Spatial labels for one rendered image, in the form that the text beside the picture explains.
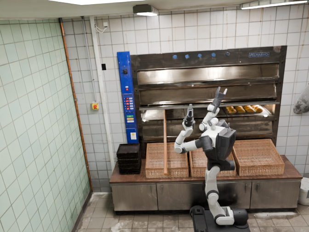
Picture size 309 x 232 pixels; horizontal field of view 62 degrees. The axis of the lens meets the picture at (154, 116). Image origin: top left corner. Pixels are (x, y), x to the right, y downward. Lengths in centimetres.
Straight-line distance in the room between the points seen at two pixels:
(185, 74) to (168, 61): 28
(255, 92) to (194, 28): 115
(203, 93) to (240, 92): 49
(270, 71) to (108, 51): 207
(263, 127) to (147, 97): 164
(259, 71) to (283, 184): 145
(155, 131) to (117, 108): 63
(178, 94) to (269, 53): 123
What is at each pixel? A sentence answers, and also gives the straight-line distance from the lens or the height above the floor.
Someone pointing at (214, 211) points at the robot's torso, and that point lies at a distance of 323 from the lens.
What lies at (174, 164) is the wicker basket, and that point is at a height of 59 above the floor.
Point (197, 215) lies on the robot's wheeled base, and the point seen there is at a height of 19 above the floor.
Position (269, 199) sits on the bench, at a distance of 377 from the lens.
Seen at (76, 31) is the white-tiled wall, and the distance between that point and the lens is 351.
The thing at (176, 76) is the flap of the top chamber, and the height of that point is 179.
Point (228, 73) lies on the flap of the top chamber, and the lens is 346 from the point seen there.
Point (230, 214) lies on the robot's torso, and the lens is 331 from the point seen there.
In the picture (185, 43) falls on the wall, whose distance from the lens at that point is 333.
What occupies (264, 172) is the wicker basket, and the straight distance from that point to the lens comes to 357.
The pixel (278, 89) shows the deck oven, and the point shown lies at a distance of 371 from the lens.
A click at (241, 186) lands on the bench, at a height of 45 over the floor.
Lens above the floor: 251
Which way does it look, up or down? 21 degrees down
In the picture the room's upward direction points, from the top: 4 degrees counter-clockwise
